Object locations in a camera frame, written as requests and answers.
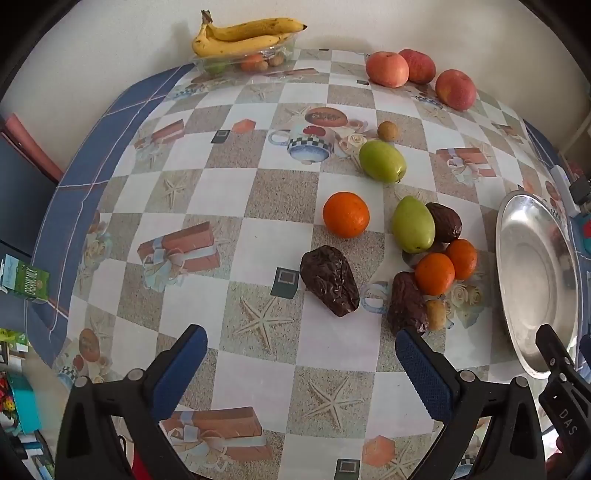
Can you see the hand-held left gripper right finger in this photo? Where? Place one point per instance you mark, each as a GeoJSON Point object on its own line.
{"type": "Point", "coordinates": [422, 374]}

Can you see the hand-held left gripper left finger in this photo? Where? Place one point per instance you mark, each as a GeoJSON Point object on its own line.
{"type": "Point", "coordinates": [182, 369]}

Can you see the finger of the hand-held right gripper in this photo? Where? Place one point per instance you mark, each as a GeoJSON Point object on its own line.
{"type": "Point", "coordinates": [561, 401]}

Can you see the orange mandarin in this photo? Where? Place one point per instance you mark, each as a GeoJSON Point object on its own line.
{"type": "Point", "coordinates": [346, 215]}
{"type": "Point", "coordinates": [463, 259]}
{"type": "Point", "coordinates": [435, 274]}
{"type": "Point", "coordinates": [253, 62]}

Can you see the round metal plate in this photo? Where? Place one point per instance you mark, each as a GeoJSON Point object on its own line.
{"type": "Point", "coordinates": [531, 277]}

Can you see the large dark brown date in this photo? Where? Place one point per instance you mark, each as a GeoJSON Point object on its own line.
{"type": "Point", "coordinates": [328, 286]}

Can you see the green jujube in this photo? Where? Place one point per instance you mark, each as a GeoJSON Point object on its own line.
{"type": "Point", "coordinates": [216, 68]}
{"type": "Point", "coordinates": [413, 225]}

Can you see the teal plastic box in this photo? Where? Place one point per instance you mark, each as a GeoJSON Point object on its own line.
{"type": "Point", "coordinates": [586, 237]}

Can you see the green carton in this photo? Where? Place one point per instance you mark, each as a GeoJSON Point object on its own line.
{"type": "Point", "coordinates": [27, 279]}

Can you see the white power strip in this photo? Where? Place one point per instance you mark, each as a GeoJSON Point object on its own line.
{"type": "Point", "coordinates": [564, 189]}

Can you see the black charger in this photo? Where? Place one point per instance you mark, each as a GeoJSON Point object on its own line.
{"type": "Point", "coordinates": [581, 190]}

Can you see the green pear upper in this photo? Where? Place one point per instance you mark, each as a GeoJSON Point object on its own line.
{"type": "Point", "coordinates": [382, 160]}

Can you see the red apple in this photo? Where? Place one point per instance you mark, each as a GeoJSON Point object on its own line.
{"type": "Point", "coordinates": [420, 64]}
{"type": "Point", "coordinates": [455, 89]}

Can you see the pale pink apple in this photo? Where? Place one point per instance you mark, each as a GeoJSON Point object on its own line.
{"type": "Point", "coordinates": [387, 69]}

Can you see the clear plastic container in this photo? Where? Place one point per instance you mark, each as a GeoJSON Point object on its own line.
{"type": "Point", "coordinates": [288, 46]}

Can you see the yellow banana bunch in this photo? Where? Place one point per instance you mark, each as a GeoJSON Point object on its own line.
{"type": "Point", "coordinates": [249, 30]}

